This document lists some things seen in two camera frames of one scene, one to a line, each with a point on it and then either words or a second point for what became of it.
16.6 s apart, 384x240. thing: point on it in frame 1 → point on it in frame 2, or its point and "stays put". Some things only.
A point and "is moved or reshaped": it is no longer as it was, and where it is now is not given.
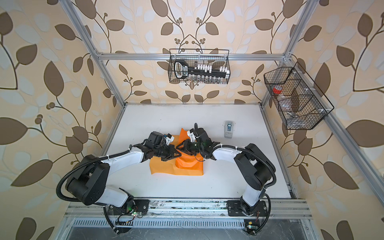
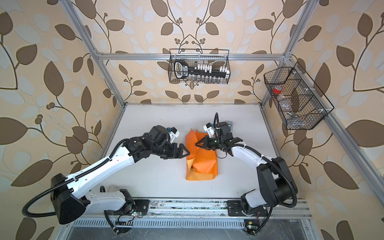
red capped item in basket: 277,89 stays put
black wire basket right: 301,103 stays put
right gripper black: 186,147 → 206,139
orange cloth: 186,164 is moved or reshaped
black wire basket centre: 199,66 stays put
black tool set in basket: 182,71 stays put
